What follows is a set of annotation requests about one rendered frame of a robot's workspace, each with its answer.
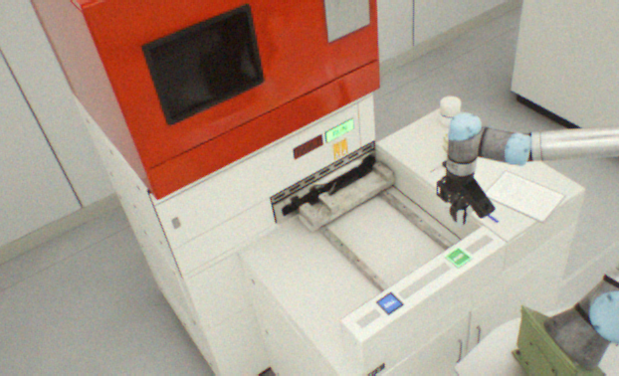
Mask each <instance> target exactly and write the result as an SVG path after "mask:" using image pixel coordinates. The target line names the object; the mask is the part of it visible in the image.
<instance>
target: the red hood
mask: <svg viewBox="0 0 619 376"><path fill-rule="evenodd" d="M30 2H31V5H32V7H33V9H34V12H35V14H36V17H37V18H38V19H39V22H40V24H41V26H42V28H43V32H44V34H45V36H47V38H48V42H49V44H50V46H51V49H52V51H53V53H54V56H56V59H57V61H58V63H59V65H60V68H61V71H62V73H63V75H64V78H66V80H67V82H68V85H69V88H70V90H71V91H72V93H73V94H75V95H76V96H77V99H78V100H79V101H80V103H81V104H82V105H83V107H84V108H85V109H87V110H88V113H89V114H90V115H91V117H92V118H93V119H94V121H95V122H96V123H97V125H99V126H100V127H101V129H102V131H103V132H104V134H105V135H106V136H107V138H108V139H109V140H111V141H112V143H113V145H114V146H115V148H116V149H117V150H118V152H119V153H120V154H121V156H122V157H123V158H125V159H126V162H127V163H128V164H129V166H130V167H131V168H132V170H133V171H134V172H135V174H136V175H137V176H139V177H140V180H141V181H142V182H143V184H144V185H145V186H146V188H147V189H148V190H149V191H150V193H151V194H152V195H153V197H155V199H156V200H157V201H159V200H161V198H163V197H165V196H167V195H169V194H172V193H174V192H176V191H177V190H179V189H181V188H183V187H185V186H188V185H190V184H192V183H194V182H196V181H198V180H200V179H202V177H204V176H207V175H209V174H211V173H213V172H215V171H217V170H219V169H221V168H223V167H226V166H228V165H230V164H232V163H234V162H236V161H238V160H240V159H242V158H245V156H247V155H249V154H251V153H253V152H255V151H256V150H258V149H260V148H262V147H264V146H267V145H269V144H271V143H273V142H275V141H277V140H279V139H281V138H283V137H285V136H288V134H290V133H292V132H294V131H296V130H298V129H300V128H302V127H304V126H306V125H309V124H311V123H313V122H315V121H317V120H319V119H321V118H323V117H325V116H327V115H329V114H330V113H332V112H334V111H335V110H337V109H339V108H341V107H343V106H345V105H347V104H349V103H352V102H354V101H356V100H358V99H360V98H362V97H364V96H365V95H366V94H369V93H372V92H374V91H376V90H378V89H380V74H379V48H378V22H377V0H30Z"/></svg>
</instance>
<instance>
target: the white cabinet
mask: <svg viewBox="0 0 619 376"><path fill-rule="evenodd" d="M575 226H576V221H575V222H574V223H572V224H571V225H569V226H568V227H565V228H564V229H563V230H561V231H560V233H558V234H557V235H556V236H554V237H553V238H550V239H549V240H548V241H546V242H545V243H543V244H542V245H541V246H538V247H537V248H535V249H534V250H532V252H531V253H530V254H528V255H527V256H525V257H523V258H522V259H520V260H519V261H517V262H516V263H515V264H513V265H512V266H510V267H508V268H507V269H505V270H504V271H503V274H502V275H500V276H499V277H497V278H496V279H495V280H492V281H491V282H489V283H488V284H486V285H485V286H483V287H482V288H481V289H479V290H477V292H475V293H474V294H472V295H471V296H470V297H468V298H467V299H465V300H464V301H463V302H461V303H459V304H457V305H456V306H455V307H453V308H452V309H450V310H449V311H448V313H446V314H445V315H443V316H441V317H440V318H438V319H437V320H435V321H434V322H432V323H431V324H430V325H428V326H427V327H425V328H424V329H422V330H420V332H419V333H417V334H416V335H415V336H413V337H412V338H410V339H409V340H408V341H406V342H405V343H402V344H401V345H400V346H398V347H397V348H395V349H394V351H392V352H391V353H390V354H388V355H387V356H385V357H383V358H382V359H380V360H379V361H377V362H376V363H375V364H373V365H372V366H370V368H369V369H368V370H366V371H364V372H362V373H361V374H360V375H358V376H458V375H457V372H456V371H455V370H454V367H455V366H456V365H457V364H458V363H459V362H460V361H461V360H462V359H464V357H465V356H466V355H467V354H468V353H469V352H471V351H472V350H473V349H474V348H475V347H476V346H477V345H478V344H479V343H480V342H481V341H482V339H484V338H485V337H486V336H487V335H489V334H490V333H491V332H492V331H493V330H494V329H495V328H497V327H499V326H501V325H503V324H506V323H508V322H510V321H512V319H515V318H520V317H522V314H521V310H522V308H521V306H522V305H523V306H526V307H528V308H530V309H534V310H536V311H538V312H546V311H551V310H554V308H555V304H556V301H557V296H558V292H559V288H560V284H561V279H563V275H564V271H565V268H566V263H567V259H568V255H569V251H570V246H571V242H572V239H573V235H574V230H575ZM239 258H240V262H241V266H242V269H243V273H244V276H245V280H247V281H246V283H247V284H248V288H249V291H250V295H251V298H252V303H253V306H254V310H255V312H256V315H257V320H258V323H259V327H260V330H261V334H262V338H263V342H264V345H265V349H266V353H267V357H268V360H269V364H270V368H272V369H273V371H274V372H275V373H276V375H277V376H339V375H338V374H337V372H336V371H335V370H334V368H333V367H332V365H331V364H330V363H329V362H328V361H326V359H325V358H324V357H323V356H322V355H321V352H320V351H319V350H318V349H317V348H316V346H315V345H314V344H313V343H312V342H311V340H310V339H309V338H308V337H307V336H306V334H305V333H304V332H303V331H302V330H301V328H300V327H299V326H298V325H297V324H296V323H295V321H294V319H293V318H292V317H291V316H290V314H289V313H288V312H286V311H285V310H284V308H283V307H282V306H281V305H280V304H279V301H278V300H277V299H276V298H275V297H274V295H273V294H272V293H271V292H270V291H269V289H268V288H267V287H265V286H264V285H263V283H262V281H261V280H260V279H259V278H258V276H257V275H256V274H255V273H254V272H253V270H252V269H251V268H250V267H249V266H248V265H247V263H246V261H244V260H243V259H242V258H241V256H240V255H239Z"/></svg>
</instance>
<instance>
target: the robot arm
mask: <svg viewBox="0 0 619 376"><path fill-rule="evenodd" d="M447 137H449V142H447V161H444V162H442V166H443V167H444V168H446V174H445V175H444V176H443V177H442V179H441V180H439V181H438V182H437V196H439V197H440V198H441V200H442V201H443V202H445V203H446V204H447V203H450V204H451V208H447V207H445V208H444V211H445V213H446V214H447V215H448V216H450V217H451V218H452V220H453V222H454V224H455V225H456V226H457V227H458V228H461V227H463V226H464V225H465V224H467V223H468V221H469V220H470V217H471V215H472V213H473V212H474V211H475V213H476V214H477V215H478V217H479V219H485V217H486V216H488V215H489V214H491V213H493V212H494V211H495V209H496V208H495V206H494V205H493V203H492V202H491V200H490V199H489V197H488V195H487V194H486V192H485V191H484V189H482V188H481V186H480V185H479V184H478V182H477V181H476V178H475V177H474V175H475V171H476V168H477V159H478V157H483V158H487V159H492V161H497V162H501V163H506V164H508V165H517V166H524V165H525V164H526V163H527V162H528V161H541V160H559V159H579V158H597V157H617V156H619V125H612V126H597V127H584V128H570V129H564V130H558V131H544V132H531V133H518V132H517V133H515V132H509V131H503V130H498V129H492V128H487V127H483V126H482V122H481V119H480V118H478V117H477V116H474V115H473V114H471V113H459V114H456V115H455V116H453V117H452V119H451V121H450V128H449V132H447ZM444 179H445V180H444ZM442 180H443V181H442ZM438 187H440V193H438ZM543 326H545V328H546V329H547V332H548V333H549V335H550V336H551V337H552V339H553V340H554V341H556V342H557V344H558V345H559V347H560V348H561V349H562V350H563V351H564V352H565V353H567V354H568V356H569V357H571V358H572V359H573V360H574V361H575V362H577V363H579V364H580V365H581V366H583V368H585V369H586V370H590V371H592V370H593V369H594V368H595V367H597V366H598V363H599V361H601V360H602V358H603V356H604V354H605V352H606V351H607V348H608V346H609V344H610V343H611V342H615V343H619V261H618V264H617V266H616V268H615V269H613V270H609V271H606V272H605V274H604V276H603V280H602V282H600V283H598V284H597V285H596V286H595V287H594V288H593V289H592V290H591V291H590V292H589V293H588V294H586V295H585V296H584V297H583V298H582V299H581V300H580V301H579V302H578V303H577V304H576V305H575V306H572V307H571V308H569V309H567V310H564V311H562V312H559V314H557V315H554V316H552V317H550V318H549V319H548V320H547V321H545V322H544V323H543Z"/></svg>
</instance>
